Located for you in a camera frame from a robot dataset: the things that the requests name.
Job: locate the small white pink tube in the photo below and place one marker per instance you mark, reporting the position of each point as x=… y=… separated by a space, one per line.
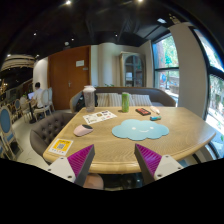
x=155 y=110

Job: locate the glass display cabinet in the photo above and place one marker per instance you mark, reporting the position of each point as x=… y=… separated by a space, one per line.
x=132 y=70

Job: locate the clear plastic shaker bottle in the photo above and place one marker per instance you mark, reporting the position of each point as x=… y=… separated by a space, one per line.
x=89 y=97

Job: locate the seated person white shirt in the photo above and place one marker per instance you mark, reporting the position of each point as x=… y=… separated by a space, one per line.
x=37 y=95

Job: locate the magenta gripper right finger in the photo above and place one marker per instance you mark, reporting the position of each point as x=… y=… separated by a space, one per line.
x=153 y=165

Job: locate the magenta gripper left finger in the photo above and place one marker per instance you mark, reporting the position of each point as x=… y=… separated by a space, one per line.
x=75 y=167

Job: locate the grey tufted armchair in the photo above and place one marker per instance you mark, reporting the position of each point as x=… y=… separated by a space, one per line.
x=44 y=131

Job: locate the small blue object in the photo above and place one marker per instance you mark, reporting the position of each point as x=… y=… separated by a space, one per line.
x=155 y=118

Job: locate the grey sofa bench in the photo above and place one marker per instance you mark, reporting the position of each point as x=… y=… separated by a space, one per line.
x=157 y=97

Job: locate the blue cloud mouse pad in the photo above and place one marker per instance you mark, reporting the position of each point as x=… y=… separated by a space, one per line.
x=137 y=130

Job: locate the pink computer mouse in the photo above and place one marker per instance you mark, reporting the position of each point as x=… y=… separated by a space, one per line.
x=82 y=130

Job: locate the brown wooden door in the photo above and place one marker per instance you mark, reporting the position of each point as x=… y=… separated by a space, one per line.
x=68 y=73

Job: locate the green drink can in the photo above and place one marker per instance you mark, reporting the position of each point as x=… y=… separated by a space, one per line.
x=125 y=102

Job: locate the yellow QR code sign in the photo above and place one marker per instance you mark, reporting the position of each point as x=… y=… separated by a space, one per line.
x=61 y=146

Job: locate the striped cushion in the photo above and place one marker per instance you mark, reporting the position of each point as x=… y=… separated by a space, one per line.
x=115 y=100

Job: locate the black red flat case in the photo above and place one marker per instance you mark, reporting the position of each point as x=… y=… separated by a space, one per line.
x=143 y=111

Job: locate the blue white dining chair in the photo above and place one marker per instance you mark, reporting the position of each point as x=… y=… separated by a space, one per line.
x=6 y=131

